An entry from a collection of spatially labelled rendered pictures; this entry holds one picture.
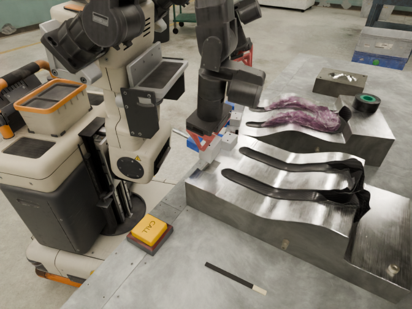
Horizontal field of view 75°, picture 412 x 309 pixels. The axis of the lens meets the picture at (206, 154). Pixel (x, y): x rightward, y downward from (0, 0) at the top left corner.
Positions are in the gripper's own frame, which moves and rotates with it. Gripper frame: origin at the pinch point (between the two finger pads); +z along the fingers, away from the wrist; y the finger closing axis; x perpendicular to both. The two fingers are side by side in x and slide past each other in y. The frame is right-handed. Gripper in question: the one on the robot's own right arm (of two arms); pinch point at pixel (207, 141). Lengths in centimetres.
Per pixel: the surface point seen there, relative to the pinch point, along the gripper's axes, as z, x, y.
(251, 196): 6.3, -15.4, -4.4
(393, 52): 109, -70, 345
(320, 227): -0.8, -30.4, -8.2
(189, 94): 137, 109, 163
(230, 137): 6.8, -2.1, 10.6
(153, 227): 11.2, 1.3, -21.4
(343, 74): 19, -23, 88
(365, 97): 6, -32, 52
